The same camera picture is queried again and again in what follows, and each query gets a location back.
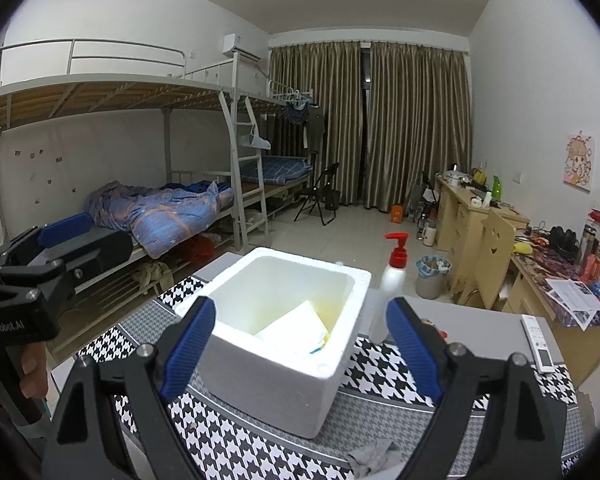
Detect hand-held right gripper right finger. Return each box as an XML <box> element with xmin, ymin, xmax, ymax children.
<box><xmin>386</xmin><ymin>296</ymin><xmax>567</xmax><ymax>480</ymax></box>

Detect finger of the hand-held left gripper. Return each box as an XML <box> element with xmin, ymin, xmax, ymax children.
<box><xmin>5</xmin><ymin>212</ymin><xmax>93</xmax><ymax>266</ymax></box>
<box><xmin>55</xmin><ymin>230</ymin><xmax>133</xmax><ymax>283</ymax></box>

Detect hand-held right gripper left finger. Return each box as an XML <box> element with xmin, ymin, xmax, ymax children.
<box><xmin>42</xmin><ymin>296</ymin><xmax>217</xmax><ymax>480</ymax></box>

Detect white foam box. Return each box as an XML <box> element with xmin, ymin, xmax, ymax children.
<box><xmin>174</xmin><ymin>246</ymin><xmax>372</xmax><ymax>440</ymax></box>

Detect white paper napkin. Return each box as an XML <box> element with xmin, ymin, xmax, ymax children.
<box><xmin>255</xmin><ymin>300</ymin><xmax>331</xmax><ymax>356</ymax></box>

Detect grey cloth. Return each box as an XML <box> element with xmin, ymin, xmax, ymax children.
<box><xmin>347</xmin><ymin>440</ymin><xmax>403</xmax><ymax>478</ymax></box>

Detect person's left hand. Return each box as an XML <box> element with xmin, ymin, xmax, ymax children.
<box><xmin>22</xmin><ymin>342</ymin><xmax>48</xmax><ymax>401</ymax></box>

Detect red snack packet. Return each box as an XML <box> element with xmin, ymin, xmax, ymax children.
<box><xmin>419</xmin><ymin>316</ymin><xmax>449</xmax><ymax>342</ymax></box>

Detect beige cloth bundle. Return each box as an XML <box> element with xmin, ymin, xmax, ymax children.
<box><xmin>132</xmin><ymin>260</ymin><xmax>173</xmax><ymax>288</ymax></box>

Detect blue plaid quilt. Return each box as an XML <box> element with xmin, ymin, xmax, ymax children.
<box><xmin>84</xmin><ymin>180</ymin><xmax>235</xmax><ymax>259</ymax></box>

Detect white pump bottle red top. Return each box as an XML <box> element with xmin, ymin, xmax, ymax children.
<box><xmin>369</xmin><ymin>232</ymin><xmax>410</xmax><ymax>343</ymax></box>

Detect grey trash bin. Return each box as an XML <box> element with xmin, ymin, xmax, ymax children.
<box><xmin>415</xmin><ymin>255</ymin><xmax>453</xmax><ymax>300</ymax></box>

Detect red bag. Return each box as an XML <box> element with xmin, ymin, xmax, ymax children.
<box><xmin>185</xmin><ymin>235</ymin><xmax>216</xmax><ymax>266</ymax></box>

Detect houndstooth tablecloth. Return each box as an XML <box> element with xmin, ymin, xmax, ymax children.
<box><xmin>75</xmin><ymin>280</ymin><xmax>578</xmax><ymax>480</ymax></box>

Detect wooden chair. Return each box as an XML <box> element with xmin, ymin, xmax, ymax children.
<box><xmin>462</xmin><ymin>207</ymin><xmax>518</xmax><ymax>311</ymax></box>

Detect white remote control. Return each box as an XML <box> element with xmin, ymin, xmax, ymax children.
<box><xmin>521</xmin><ymin>314</ymin><xmax>557</xmax><ymax>373</ymax></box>

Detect wooden desk with drawers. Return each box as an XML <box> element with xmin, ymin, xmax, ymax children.
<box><xmin>434</xmin><ymin>172</ymin><xmax>531</xmax><ymax>261</ymax></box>

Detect wooden desk with patterned cover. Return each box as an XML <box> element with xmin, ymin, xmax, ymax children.
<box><xmin>510</xmin><ymin>230</ymin><xmax>600</xmax><ymax>386</ymax></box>

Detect white metal bunk bed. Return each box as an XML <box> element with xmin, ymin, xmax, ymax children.
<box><xmin>232</xmin><ymin>52</ymin><xmax>326</xmax><ymax>211</ymax></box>
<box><xmin>0</xmin><ymin>39</ymin><xmax>271</xmax><ymax>361</ymax></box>

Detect printed paper sheets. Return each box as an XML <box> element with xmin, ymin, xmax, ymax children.
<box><xmin>545</xmin><ymin>277</ymin><xmax>600</xmax><ymax>332</ymax></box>

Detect black folding chair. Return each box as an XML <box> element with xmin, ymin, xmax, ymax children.
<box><xmin>294</xmin><ymin>162</ymin><xmax>341</xmax><ymax>226</ymax></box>

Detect black headphones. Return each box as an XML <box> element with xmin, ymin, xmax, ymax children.
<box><xmin>549</xmin><ymin>226</ymin><xmax>581</xmax><ymax>253</ymax></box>

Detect brown curtain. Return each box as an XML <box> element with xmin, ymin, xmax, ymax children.
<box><xmin>367</xmin><ymin>40</ymin><xmax>473</xmax><ymax>211</ymax></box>
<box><xmin>270</xmin><ymin>42</ymin><xmax>366</xmax><ymax>206</ymax></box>

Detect hanging dark clothes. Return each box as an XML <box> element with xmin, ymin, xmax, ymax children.
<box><xmin>282</xmin><ymin>102</ymin><xmax>328</xmax><ymax>153</ymax></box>

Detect white air conditioner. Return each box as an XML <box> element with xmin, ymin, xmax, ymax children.
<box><xmin>221</xmin><ymin>34</ymin><xmax>263</xmax><ymax>63</ymax></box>

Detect pink cartoon wall poster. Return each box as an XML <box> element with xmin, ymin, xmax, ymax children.
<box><xmin>562</xmin><ymin>131</ymin><xmax>596</xmax><ymax>192</ymax></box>

